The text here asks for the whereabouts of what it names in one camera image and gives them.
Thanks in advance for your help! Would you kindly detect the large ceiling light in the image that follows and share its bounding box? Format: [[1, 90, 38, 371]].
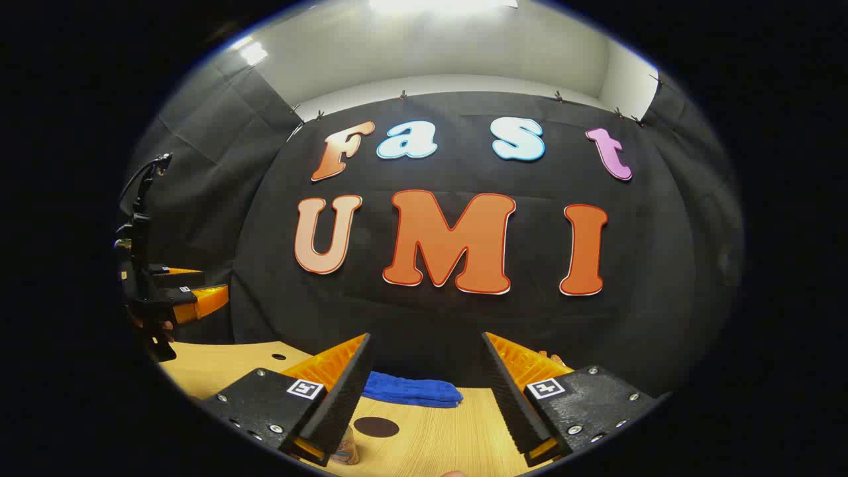
[[368, 0, 517, 14]]

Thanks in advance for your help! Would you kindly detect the blue towel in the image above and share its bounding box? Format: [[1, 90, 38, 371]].
[[361, 371, 464, 408]]

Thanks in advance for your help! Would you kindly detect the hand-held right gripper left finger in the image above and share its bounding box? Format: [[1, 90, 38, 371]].
[[199, 333, 373, 468]]

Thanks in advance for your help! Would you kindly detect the dark round coaster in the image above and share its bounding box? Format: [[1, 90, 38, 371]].
[[353, 417, 400, 439]]

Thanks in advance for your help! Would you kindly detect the silver water bottle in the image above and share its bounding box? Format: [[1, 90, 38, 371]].
[[329, 426, 360, 466]]

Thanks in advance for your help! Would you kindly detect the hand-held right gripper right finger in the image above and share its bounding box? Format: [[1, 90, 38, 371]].
[[480, 331, 663, 468]]

